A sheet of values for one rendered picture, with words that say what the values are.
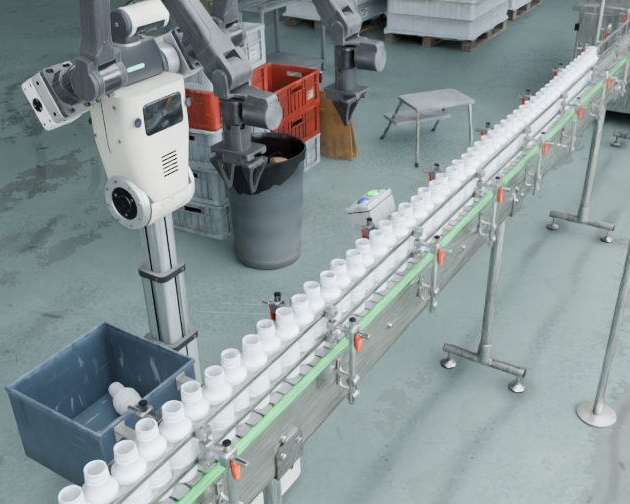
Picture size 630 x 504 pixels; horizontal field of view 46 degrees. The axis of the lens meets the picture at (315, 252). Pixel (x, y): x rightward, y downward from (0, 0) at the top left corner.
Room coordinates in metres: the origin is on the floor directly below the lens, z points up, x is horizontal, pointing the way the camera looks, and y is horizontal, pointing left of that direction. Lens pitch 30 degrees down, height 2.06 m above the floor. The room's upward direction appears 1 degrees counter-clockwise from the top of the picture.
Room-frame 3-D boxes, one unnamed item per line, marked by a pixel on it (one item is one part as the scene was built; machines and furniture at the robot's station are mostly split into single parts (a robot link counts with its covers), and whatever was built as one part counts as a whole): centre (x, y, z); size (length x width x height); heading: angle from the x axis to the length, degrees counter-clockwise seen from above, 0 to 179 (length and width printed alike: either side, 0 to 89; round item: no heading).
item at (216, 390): (1.12, 0.20, 1.08); 0.06 x 0.06 x 0.17
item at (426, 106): (5.14, -0.83, 0.21); 0.61 x 0.47 x 0.41; 20
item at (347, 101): (1.84, -0.08, 1.44); 0.07 x 0.07 x 0.09; 56
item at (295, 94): (4.77, 0.26, 0.55); 0.61 x 0.41 x 0.22; 150
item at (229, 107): (1.46, 0.15, 1.57); 0.07 x 0.06 x 0.07; 58
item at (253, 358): (1.22, 0.13, 1.08); 0.06 x 0.06 x 0.17
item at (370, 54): (1.82, -0.12, 1.61); 0.12 x 0.09 x 0.12; 58
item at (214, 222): (4.12, 0.56, 0.11); 0.61 x 0.41 x 0.22; 152
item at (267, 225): (3.60, 0.26, 0.32); 0.45 x 0.45 x 0.64
